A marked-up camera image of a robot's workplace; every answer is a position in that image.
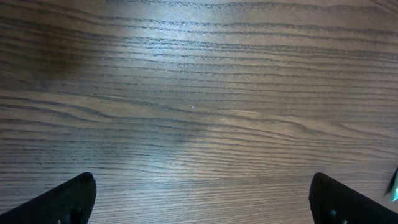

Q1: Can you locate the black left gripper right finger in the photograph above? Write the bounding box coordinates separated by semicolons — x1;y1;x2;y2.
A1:
309;172;397;224

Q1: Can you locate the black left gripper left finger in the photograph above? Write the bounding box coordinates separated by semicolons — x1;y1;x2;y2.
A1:
1;172;96;224

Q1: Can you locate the teal wet wipes pack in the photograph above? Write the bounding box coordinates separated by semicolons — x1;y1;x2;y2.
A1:
389;177;398;202

